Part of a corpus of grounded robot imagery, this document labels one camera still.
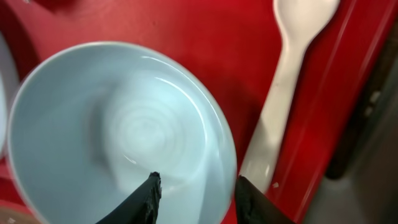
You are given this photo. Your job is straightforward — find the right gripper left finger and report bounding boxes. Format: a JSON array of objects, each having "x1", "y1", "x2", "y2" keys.
[{"x1": 96, "y1": 172, "x2": 162, "y2": 224}]

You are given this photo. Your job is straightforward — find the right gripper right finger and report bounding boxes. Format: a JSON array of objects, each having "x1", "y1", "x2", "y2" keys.
[{"x1": 234, "y1": 175, "x2": 294, "y2": 224}]

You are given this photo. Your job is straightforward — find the light blue small bowl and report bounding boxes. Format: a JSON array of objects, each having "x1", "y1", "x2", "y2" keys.
[{"x1": 7, "y1": 41, "x2": 237, "y2": 223}]

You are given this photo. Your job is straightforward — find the white plastic spoon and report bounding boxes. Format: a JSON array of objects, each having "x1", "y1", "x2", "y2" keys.
[{"x1": 239, "y1": 0, "x2": 340, "y2": 193}]

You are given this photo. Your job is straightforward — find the grey dishwasher rack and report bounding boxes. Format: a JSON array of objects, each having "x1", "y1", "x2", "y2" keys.
[{"x1": 303, "y1": 22, "x2": 397, "y2": 223}]

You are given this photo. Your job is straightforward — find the red serving tray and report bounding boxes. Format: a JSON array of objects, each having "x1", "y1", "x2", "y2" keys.
[{"x1": 1, "y1": 0, "x2": 397, "y2": 222}]

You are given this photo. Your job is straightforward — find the light blue plate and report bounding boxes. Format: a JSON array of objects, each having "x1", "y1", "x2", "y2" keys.
[{"x1": 1, "y1": 34, "x2": 19, "y2": 159}]

